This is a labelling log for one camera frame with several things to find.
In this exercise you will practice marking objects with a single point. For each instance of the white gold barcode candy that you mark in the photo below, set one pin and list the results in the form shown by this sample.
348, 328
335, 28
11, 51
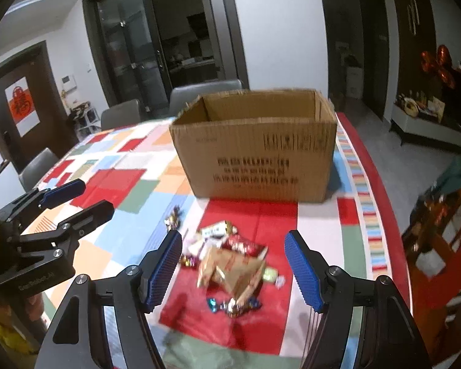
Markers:
218, 230

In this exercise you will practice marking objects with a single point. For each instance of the brown cardboard box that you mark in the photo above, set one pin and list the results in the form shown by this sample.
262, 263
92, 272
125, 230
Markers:
273, 145

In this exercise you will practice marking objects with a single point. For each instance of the white shoe rack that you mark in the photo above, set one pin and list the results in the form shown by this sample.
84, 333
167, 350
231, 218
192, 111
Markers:
85, 120

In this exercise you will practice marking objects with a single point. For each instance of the red wooden chair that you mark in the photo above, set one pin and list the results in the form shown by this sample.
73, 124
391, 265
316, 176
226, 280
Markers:
432, 245

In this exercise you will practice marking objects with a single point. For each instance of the red foil balloons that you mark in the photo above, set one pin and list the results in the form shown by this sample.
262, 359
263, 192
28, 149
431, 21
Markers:
439, 63

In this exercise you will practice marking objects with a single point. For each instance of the gold fortune biscuits packet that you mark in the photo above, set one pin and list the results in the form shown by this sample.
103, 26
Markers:
239, 275

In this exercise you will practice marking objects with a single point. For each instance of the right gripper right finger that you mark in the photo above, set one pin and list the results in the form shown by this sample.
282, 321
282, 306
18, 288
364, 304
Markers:
389, 336

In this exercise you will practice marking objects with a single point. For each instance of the glass sliding door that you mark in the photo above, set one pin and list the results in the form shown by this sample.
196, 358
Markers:
144, 49

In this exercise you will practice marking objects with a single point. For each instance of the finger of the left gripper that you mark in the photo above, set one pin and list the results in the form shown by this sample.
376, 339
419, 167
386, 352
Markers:
31, 204
84, 218

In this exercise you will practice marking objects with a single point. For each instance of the white low cabinet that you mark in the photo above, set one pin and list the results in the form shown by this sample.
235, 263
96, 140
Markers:
414, 126

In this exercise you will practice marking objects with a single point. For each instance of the grey chair far left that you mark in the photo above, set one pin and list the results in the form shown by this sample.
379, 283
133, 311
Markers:
37, 168

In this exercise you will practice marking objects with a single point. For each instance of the grey chair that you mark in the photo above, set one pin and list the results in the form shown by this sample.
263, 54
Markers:
182, 96
121, 115
37, 168

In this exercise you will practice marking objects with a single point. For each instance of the red snack packet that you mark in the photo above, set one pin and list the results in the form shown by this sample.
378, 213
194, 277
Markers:
240, 244

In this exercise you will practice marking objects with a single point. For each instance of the grey chair middle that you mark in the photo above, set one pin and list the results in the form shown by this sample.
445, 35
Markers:
182, 96

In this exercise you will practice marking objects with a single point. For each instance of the green candy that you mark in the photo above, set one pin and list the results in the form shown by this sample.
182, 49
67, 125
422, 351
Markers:
271, 275

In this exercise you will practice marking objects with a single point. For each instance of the left hand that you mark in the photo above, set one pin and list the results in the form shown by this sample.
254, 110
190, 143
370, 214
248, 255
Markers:
26, 317

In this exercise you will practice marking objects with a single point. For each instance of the red paper door poster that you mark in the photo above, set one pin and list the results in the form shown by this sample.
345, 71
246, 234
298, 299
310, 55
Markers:
21, 106

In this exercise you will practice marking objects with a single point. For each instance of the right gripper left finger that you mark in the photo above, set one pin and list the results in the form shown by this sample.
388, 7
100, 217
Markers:
77, 337

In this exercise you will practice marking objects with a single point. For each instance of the dark twisted wrapper candy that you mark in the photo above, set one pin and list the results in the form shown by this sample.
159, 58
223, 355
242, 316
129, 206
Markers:
172, 221

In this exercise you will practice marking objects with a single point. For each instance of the colourful patchwork tablecloth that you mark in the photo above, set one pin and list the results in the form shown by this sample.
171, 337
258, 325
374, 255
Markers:
137, 169

